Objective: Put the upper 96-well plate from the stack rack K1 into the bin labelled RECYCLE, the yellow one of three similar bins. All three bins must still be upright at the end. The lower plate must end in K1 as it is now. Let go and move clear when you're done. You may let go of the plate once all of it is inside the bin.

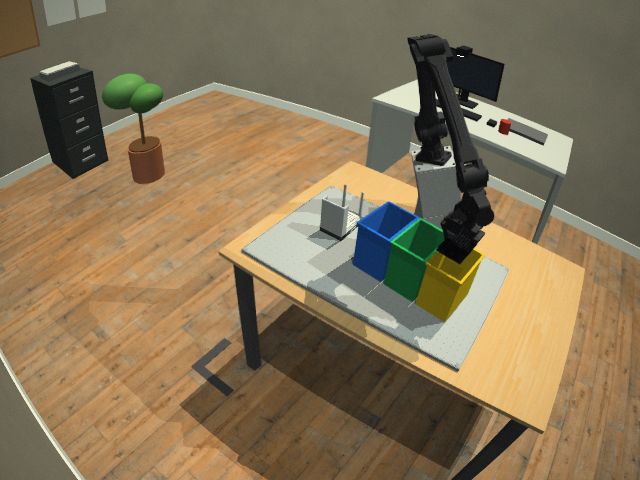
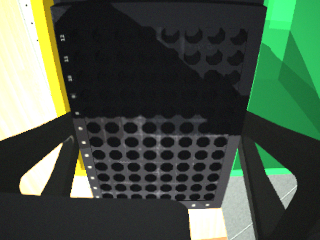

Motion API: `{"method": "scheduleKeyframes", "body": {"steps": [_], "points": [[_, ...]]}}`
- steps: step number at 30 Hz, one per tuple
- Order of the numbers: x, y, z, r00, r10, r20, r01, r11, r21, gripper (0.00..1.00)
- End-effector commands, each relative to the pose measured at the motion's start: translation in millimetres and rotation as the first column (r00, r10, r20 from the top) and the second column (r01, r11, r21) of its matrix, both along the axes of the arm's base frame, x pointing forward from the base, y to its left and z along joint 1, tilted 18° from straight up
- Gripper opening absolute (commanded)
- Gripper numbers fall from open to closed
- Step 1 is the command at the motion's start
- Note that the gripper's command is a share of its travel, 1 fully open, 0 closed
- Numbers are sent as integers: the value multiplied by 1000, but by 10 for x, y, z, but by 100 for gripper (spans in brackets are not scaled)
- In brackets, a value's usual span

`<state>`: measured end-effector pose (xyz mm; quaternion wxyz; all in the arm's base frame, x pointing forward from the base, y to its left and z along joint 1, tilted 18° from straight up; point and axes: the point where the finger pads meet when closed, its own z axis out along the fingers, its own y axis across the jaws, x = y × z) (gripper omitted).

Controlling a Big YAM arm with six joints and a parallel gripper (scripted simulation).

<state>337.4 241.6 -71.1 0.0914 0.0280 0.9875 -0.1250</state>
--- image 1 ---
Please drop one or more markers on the green open-top bin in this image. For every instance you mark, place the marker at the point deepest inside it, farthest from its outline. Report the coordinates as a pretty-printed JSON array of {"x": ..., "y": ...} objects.
[{"x": 405, "y": 270}]

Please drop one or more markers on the yellow open bin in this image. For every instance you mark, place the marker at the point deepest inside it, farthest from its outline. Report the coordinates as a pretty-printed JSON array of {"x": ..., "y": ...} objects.
[{"x": 440, "y": 293}]

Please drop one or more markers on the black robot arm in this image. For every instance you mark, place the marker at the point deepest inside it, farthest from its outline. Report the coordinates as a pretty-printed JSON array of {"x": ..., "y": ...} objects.
[{"x": 430, "y": 67}]

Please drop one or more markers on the blue open-top bin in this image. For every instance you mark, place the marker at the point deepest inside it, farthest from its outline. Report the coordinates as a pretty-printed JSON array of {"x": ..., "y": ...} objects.
[{"x": 372, "y": 249}]

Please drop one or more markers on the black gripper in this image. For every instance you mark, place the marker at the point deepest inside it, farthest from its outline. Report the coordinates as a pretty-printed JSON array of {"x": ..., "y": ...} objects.
[{"x": 473, "y": 234}]

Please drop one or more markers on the white well plate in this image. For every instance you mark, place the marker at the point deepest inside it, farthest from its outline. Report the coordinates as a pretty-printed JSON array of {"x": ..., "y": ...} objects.
[{"x": 352, "y": 219}]

